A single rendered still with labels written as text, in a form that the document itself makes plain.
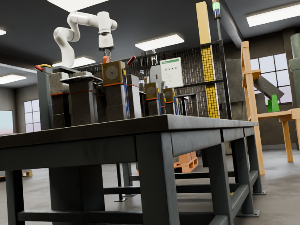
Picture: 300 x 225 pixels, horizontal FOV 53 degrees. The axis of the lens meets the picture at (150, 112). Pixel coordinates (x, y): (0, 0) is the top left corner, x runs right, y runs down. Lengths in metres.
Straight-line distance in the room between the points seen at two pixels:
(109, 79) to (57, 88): 0.33
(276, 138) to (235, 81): 2.20
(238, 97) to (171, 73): 4.98
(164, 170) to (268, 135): 8.52
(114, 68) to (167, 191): 0.91
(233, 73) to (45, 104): 6.64
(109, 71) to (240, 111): 6.89
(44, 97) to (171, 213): 1.30
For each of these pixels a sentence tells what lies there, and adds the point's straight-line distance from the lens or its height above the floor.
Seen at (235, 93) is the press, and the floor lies 1.57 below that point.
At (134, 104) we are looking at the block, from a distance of 1.79.
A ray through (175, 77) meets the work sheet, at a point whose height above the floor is 1.25.
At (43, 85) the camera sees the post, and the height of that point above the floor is 1.03.
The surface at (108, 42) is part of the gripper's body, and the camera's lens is 2.27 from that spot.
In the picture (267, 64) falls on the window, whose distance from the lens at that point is 9.43.
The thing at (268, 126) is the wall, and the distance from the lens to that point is 9.29.
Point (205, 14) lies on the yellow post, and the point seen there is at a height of 1.86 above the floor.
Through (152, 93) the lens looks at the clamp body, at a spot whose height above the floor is 0.97.
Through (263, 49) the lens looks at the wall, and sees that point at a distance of 9.55.
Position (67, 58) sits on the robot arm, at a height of 1.35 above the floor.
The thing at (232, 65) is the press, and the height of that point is 2.29.
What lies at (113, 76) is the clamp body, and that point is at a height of 0.98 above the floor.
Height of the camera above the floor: 0.64
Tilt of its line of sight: 5 degrees up
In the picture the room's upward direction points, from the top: 6 degrees counter-clockwise
